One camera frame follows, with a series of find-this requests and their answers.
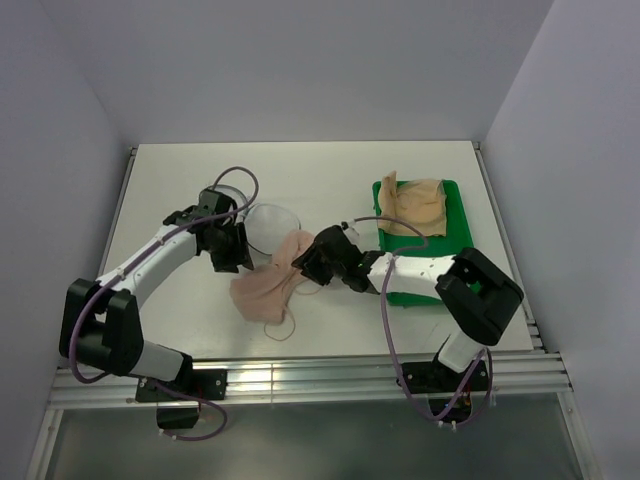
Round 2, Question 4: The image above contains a beige bra in tray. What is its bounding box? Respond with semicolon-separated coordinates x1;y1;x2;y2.
377;171;447;237

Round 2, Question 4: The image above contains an aluminium frame rail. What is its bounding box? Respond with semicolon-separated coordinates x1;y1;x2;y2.
27;319;591;479

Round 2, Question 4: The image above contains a pink bra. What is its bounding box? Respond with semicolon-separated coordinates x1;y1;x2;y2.
229;230;322;342

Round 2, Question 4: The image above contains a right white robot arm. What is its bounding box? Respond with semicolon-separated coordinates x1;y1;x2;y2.
292;225;524;390

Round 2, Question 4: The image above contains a mesh laundry bag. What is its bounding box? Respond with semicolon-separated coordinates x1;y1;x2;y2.
210;202;301;256

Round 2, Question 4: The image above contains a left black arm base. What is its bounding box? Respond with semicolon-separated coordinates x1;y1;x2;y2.
134;369;228;437

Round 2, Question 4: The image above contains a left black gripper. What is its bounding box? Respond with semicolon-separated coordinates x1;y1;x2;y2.
205;222;254;274

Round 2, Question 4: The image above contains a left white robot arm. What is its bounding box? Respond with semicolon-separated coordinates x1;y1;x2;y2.
59;187;253;399

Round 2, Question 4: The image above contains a green plastic tray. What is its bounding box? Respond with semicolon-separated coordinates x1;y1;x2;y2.
372;180;474;307

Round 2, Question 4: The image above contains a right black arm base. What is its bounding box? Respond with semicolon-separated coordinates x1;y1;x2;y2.
401;360;491;425

